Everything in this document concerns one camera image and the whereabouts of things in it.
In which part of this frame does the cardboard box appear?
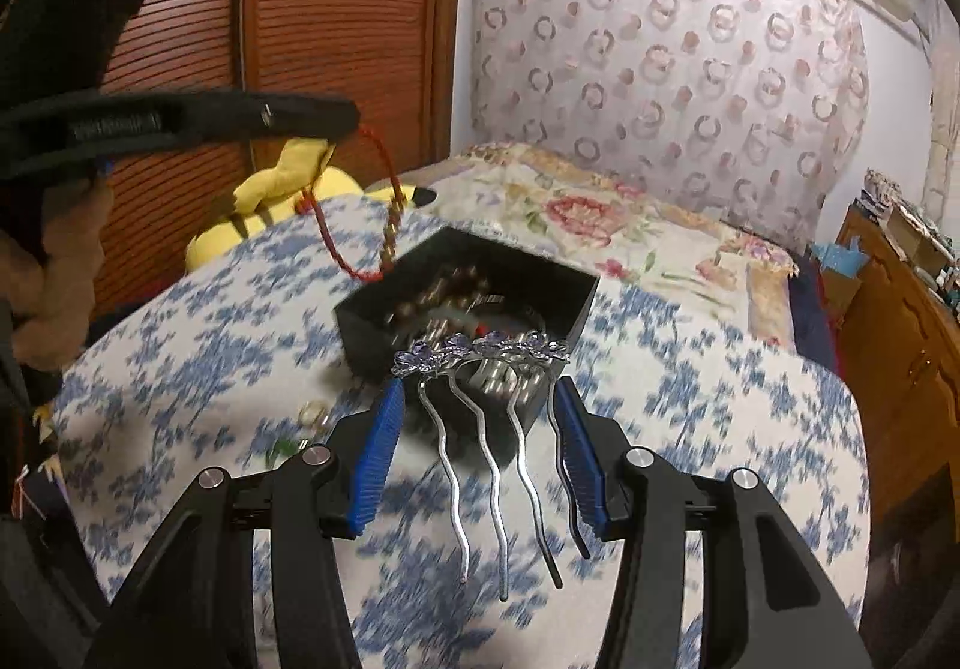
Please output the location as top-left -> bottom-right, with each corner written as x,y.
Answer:
889,200 -> 950,272

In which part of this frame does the yellow plush toy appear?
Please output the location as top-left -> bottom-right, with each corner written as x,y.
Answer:
186,136 -> 437,272

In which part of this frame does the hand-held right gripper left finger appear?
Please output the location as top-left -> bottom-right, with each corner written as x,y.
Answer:
82,376 -> 410,669

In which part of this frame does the blue plastic bag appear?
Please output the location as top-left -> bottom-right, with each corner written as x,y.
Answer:
810,240 -> 863,276

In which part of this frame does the wooden louvered wardrobe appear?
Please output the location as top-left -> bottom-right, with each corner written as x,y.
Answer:
97,0 -> 467,317

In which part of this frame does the floral bedspread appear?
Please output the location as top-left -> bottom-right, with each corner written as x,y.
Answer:
360,142 -> 800,347

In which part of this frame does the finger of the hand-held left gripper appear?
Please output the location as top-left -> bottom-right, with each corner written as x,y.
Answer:
172,90 -> 361,143

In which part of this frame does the circle patterned curtain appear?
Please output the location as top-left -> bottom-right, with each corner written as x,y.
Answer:
469,0 -> 871,250

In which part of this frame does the patterned fabric bag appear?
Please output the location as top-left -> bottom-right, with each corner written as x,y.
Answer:
862,170 -> 908,220

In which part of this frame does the red string bracelet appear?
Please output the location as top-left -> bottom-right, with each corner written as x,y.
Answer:
300,123 -> 412,284

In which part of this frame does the silver flower hair comb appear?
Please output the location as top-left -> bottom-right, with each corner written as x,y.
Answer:
391,330 -> 593,601

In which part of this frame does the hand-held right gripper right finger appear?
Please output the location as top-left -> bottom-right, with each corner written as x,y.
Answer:
551,376 -> 875,669

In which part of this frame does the person's left hand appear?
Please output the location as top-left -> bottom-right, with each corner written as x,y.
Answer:
11,178 -> 113,370

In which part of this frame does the beige tied drape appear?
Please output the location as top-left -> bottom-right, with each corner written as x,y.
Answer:
926,0 -> 960,182

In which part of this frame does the blue floral tablecloth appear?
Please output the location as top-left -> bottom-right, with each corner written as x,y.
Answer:
45,193 -> 871,669

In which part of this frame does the black jewelry box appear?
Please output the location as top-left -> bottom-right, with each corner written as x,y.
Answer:
334,226 -> 601,430

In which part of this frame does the wooden sideboard cabinet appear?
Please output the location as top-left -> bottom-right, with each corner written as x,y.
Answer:
829,204 -> 960,520

